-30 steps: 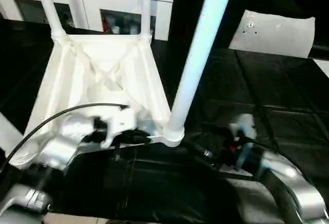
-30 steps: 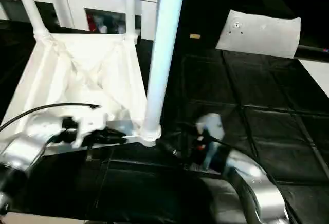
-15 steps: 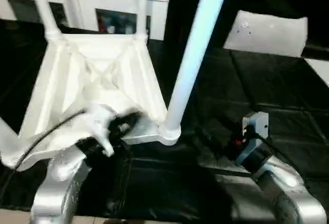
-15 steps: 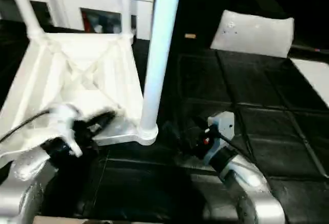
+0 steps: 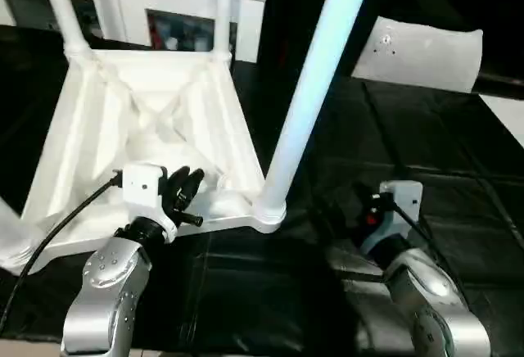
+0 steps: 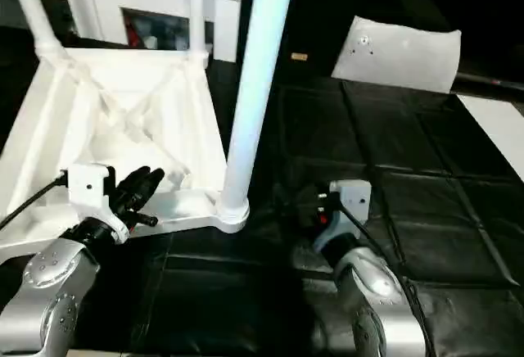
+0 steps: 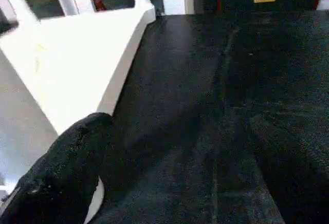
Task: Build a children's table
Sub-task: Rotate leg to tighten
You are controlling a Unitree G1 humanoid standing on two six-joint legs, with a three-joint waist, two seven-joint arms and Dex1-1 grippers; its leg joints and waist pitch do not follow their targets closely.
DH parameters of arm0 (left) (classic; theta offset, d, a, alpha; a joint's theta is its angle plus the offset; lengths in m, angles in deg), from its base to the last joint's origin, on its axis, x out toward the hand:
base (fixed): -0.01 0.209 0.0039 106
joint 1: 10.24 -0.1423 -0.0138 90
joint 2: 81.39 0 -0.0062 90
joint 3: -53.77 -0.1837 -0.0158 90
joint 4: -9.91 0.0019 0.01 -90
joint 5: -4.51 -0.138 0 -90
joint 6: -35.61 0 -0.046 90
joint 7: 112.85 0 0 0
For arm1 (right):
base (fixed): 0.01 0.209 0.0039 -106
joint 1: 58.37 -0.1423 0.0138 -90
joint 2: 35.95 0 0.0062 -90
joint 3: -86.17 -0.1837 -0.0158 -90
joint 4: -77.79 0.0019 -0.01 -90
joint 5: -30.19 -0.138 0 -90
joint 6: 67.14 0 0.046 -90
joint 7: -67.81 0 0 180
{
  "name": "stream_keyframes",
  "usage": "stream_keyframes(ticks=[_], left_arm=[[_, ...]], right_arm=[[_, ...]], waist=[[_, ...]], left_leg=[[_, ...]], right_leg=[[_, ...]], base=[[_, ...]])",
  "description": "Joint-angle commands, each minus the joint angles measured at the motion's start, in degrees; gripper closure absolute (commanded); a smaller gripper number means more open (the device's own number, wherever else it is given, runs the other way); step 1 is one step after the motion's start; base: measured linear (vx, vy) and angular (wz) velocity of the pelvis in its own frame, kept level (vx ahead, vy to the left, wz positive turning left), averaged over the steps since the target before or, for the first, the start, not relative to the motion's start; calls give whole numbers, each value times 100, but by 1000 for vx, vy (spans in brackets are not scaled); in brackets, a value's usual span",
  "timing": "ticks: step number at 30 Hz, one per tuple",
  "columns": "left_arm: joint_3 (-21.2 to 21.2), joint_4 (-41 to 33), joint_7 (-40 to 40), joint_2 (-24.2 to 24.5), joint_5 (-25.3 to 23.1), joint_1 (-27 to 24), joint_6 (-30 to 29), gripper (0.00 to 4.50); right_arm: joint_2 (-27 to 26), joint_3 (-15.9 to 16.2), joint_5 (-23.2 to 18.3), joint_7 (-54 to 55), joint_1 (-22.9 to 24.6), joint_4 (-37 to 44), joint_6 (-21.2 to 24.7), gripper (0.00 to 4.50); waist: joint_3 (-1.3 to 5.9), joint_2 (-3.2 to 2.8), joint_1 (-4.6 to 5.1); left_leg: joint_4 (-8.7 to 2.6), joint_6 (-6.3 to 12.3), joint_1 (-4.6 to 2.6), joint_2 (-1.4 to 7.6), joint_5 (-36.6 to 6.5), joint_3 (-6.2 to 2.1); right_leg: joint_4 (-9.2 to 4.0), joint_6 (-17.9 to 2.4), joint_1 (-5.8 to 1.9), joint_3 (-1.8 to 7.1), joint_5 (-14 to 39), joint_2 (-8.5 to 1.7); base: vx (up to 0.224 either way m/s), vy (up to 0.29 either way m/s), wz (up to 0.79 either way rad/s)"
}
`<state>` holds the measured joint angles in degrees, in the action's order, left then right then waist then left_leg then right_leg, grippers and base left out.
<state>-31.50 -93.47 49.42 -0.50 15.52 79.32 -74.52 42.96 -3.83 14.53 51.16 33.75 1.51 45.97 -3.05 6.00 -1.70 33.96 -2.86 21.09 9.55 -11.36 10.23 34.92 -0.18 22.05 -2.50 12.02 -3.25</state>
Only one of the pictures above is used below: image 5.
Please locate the white plastic table top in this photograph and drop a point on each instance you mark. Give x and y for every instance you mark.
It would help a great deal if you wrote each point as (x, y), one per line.
(147, 119)

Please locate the flat white board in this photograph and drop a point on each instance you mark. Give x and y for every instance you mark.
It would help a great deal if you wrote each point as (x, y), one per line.
(508, 119)

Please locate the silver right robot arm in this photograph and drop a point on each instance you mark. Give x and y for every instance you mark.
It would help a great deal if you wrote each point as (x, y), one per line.
(417, 300)

